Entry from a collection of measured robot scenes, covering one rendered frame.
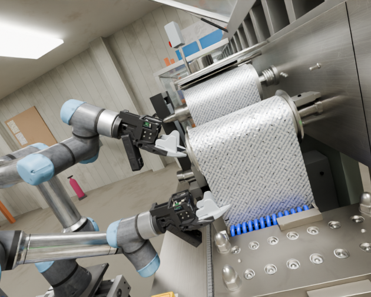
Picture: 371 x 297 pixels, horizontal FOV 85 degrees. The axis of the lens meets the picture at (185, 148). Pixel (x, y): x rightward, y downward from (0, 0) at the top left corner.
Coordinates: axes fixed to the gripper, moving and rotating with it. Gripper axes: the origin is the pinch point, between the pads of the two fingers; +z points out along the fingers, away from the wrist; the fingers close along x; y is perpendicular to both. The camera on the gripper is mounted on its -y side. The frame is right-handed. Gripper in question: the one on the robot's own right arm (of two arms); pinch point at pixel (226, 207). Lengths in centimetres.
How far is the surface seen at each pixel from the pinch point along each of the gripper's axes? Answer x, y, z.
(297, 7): 9, 39, 31
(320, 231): -9.2, -5.9, 18.1
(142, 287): 80, -109, -108
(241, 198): -0.2, 1.6, 4.6
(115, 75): 370, 110, -154
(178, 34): 57, 56, 3
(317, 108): 4.1, 16.3, 28.9
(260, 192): -0.3, 1.6, 9.7
